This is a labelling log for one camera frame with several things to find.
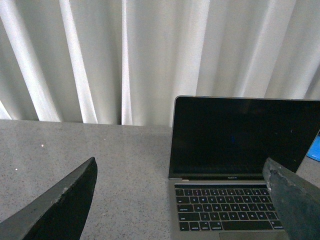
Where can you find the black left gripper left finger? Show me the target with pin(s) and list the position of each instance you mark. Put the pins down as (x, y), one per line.
(60, 213)

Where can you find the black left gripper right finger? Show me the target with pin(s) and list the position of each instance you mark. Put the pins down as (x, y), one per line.
(297, 201)

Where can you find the silver laptop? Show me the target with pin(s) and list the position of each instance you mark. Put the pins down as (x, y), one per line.
(219, 146)

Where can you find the blue object behind laptop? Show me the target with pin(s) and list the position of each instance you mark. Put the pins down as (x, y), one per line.
(314, 150)

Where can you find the white curtain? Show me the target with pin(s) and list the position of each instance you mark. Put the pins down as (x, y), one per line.
(125, 61)

